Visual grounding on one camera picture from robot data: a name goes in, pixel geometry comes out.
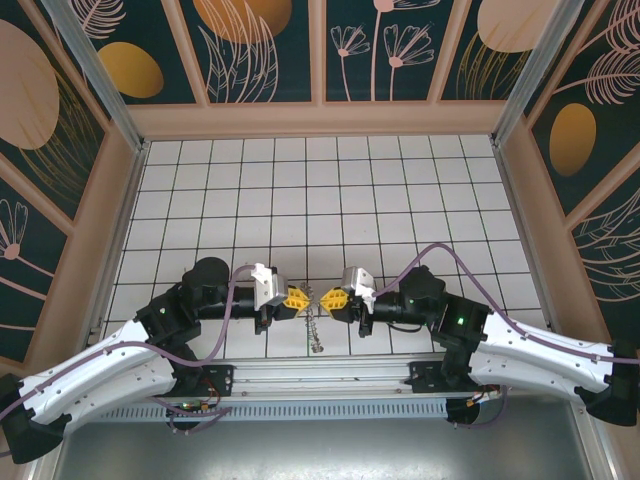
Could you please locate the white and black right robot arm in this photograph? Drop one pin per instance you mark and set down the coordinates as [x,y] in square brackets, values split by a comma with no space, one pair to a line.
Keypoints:
[540,345]

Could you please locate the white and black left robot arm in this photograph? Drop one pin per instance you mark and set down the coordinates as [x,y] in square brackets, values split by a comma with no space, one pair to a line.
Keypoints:
[90,375]

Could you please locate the grey metal sheet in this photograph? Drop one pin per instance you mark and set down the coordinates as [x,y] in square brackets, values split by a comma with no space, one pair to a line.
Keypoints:
[320,450]

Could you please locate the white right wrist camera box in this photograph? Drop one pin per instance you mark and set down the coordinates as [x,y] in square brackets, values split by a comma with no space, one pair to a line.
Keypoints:
[357,280]

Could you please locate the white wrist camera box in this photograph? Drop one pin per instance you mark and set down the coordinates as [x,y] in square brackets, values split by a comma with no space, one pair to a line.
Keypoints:
[267,287]
[357,280]

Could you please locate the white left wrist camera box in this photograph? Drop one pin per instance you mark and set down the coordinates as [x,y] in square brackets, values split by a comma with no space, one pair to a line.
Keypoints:
[267,287]

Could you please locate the long aluminium base rail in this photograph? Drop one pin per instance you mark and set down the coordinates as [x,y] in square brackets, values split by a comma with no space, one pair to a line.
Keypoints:
[320,372]

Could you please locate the aluminium table side rail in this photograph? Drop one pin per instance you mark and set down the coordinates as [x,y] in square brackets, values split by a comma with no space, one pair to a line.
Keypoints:
[521,225]
[125,225]

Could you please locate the aluminium corner post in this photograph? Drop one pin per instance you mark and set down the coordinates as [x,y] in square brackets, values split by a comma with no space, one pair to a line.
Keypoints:
[535,65]
[95,65]

